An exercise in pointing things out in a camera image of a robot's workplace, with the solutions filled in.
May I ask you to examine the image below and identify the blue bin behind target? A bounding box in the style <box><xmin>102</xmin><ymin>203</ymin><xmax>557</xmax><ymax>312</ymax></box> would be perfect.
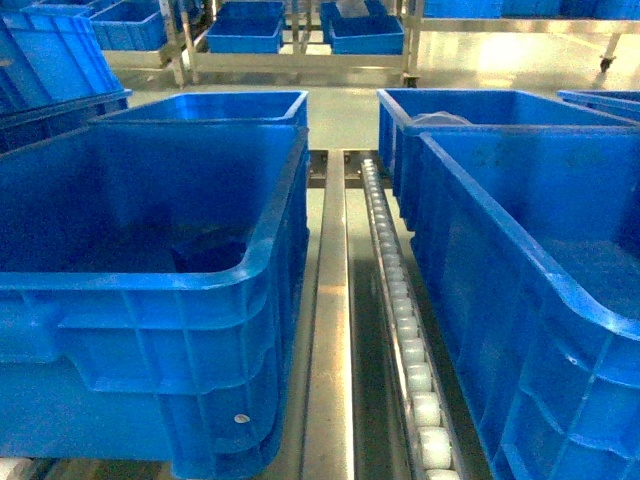
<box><xmin>95</xmin><ymin>90</ymin><xmax>309</xmax><ymax>127</ymax></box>

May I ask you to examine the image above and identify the blue bin right rear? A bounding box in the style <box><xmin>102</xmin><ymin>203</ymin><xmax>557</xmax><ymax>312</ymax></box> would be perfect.
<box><xmin>377</xmin><ymin>88</ymin><xmax>639</xmax><ymax>231</ymax></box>

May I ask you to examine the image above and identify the large blue target bin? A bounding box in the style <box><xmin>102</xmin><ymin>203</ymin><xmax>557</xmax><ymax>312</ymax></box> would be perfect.
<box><xmin>1</xmin><ymin>123</ymin><xmax>309</xmax><ymax>479</ymax></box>

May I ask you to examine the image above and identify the far steel wheeled rack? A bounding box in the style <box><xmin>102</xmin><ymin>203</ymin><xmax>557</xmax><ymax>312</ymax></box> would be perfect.
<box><xmin>158</xmin><ymin>1</ymin><xmax>424</xmax><ymax>89</ymax></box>

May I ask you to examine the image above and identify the far blue bin right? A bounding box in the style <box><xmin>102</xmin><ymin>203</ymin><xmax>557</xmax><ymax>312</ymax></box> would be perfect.
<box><xmin>329</xmin><ymin>16</ymin><xmax>404</xmax><ymax>55</ymax></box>

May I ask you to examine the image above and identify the blue bin right front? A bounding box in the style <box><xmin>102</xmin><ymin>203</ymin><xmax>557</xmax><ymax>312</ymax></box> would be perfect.
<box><xmin>412</xmin><ymin>128</ymin><xmax>639</xmax><ymax>479</ymax></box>

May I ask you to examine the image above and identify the far blue bin left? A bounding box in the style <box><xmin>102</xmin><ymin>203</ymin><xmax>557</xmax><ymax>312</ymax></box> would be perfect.
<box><xmin>206</xmin><ymin>1</ymin><xmax>285</xmax><ymax>54</ymax></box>

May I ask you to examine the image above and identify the white roller track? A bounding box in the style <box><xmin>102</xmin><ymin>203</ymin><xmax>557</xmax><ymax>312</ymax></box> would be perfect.
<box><xmin>360</xmin><ymin>158</ymin><xmax>464</xmax><ymax>479</ymax></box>

